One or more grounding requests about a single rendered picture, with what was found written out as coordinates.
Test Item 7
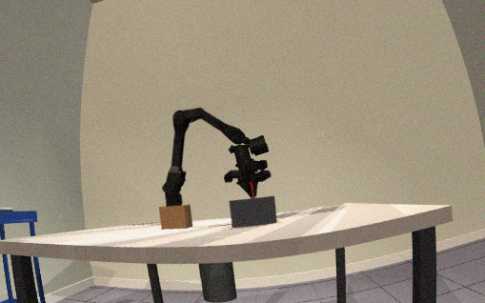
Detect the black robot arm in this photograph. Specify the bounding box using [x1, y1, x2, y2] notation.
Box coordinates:
[162, 108, 269, 207]

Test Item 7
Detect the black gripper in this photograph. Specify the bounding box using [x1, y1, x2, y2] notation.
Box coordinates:
[224, 156, 272, 197]

